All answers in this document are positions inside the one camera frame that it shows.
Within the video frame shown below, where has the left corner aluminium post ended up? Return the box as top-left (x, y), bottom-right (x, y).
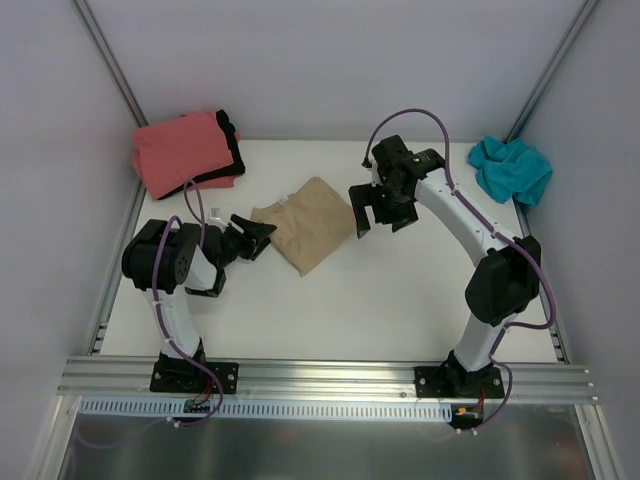
top-left (70, 0), bottom-right (148, 127)

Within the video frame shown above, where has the folded pink t shirt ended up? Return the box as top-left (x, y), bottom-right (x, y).
top-left (132, 110), bottom-right (246, 200)

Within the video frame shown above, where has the corner aluminium post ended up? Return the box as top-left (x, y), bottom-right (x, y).
top-left (70, 0), bottom-right (148, 127)
top-left (504, 0), bottom-right (601, 142)

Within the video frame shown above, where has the white slotted cable duct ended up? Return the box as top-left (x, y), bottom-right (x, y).
top-left (78, 396), bottom-right (452, 423)

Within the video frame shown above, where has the teal t shirt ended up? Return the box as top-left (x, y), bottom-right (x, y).
top-left (468, 136), bottom-right (553, 208)

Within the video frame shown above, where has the right corner aluminium post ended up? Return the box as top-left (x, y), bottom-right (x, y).
top-left (504, 0), bottom-right (601, 142)

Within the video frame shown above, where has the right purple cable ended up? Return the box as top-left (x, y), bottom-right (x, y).
top-left (362, 107), bottom-right (557, 435)

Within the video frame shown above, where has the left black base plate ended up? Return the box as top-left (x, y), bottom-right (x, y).
top-left (149, 356), bottom-right (239, 395)

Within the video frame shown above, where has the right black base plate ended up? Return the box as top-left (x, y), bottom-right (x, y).
top-left (414, 364), bottom-right (505, 399)

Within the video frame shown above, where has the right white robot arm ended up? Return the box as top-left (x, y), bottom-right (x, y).
top-left (349, 135), bottom-right (541, 398)

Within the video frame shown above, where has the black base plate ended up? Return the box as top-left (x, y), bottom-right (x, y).
top-left (414, 364), bottom-right (505, 399)
top-left (149, 356), bottom-right (239, 395)

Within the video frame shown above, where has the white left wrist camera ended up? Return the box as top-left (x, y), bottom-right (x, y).
top-left (207, 207), bottom-right (227, 230)

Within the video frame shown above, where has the folded black t shirt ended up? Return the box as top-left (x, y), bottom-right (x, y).
top-left (155, 109), bottom-right (246, 200)

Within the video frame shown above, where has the beige t shirt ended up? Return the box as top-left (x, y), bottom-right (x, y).
top-left (251, 177), bottom-right (356, 276)

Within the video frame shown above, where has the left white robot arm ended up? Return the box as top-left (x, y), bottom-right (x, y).
top-left (121, 215), bottom-right (276, 394)

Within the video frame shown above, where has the aluminium mounting rail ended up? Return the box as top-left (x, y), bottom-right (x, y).
top-left (57, 356), bottom-right (600, 405)

